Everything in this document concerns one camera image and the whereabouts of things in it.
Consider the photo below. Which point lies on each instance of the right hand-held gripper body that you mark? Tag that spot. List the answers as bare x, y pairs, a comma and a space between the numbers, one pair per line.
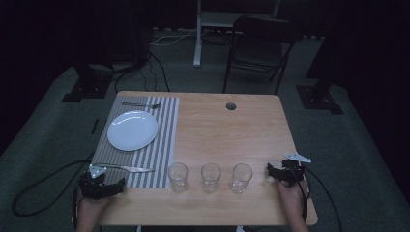
294, 170

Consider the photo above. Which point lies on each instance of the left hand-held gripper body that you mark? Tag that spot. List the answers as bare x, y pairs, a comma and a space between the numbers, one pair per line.
93, 187

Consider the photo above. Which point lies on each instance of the person's left hand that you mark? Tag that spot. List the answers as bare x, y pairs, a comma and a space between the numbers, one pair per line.
93, 206

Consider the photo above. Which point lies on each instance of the person's right hand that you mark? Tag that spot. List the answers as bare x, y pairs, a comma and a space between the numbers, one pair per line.
292, 199

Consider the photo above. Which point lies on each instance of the silver table knife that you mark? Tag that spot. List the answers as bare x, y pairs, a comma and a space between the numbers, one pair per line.
129, 168

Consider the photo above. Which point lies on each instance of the clear drinking glass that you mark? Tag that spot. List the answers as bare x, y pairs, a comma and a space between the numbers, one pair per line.
177, 177
240, 178
210, 178

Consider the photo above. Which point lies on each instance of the grey striped placemat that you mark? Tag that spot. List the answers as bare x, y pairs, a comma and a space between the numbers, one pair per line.
161, 151

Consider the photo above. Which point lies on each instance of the white round plate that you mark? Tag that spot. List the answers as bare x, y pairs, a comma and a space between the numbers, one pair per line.
132, 130

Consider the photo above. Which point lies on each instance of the small black bar on floor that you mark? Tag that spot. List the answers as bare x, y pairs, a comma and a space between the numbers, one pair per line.
94, 126

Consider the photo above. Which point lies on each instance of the silver spoon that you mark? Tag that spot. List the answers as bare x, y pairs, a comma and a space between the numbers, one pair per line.
141, 104

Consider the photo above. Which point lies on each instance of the black folding chair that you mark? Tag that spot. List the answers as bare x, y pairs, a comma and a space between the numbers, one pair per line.
261, 48

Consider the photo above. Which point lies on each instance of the black stand with base plate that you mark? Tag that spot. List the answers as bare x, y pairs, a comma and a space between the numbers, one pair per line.
88, 85
319, 96

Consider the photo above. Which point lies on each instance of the white metal desk frame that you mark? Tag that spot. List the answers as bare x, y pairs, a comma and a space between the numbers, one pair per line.
198, 38

